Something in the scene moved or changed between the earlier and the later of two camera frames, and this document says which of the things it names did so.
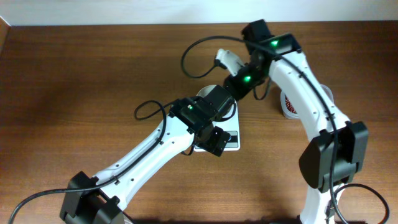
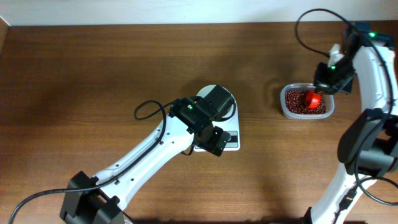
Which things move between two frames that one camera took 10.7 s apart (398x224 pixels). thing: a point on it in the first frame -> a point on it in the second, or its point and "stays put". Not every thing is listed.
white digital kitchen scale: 232,126 stays put
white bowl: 205,91 stays put
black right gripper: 238,93 -> 322,86
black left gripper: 209,144 stays put
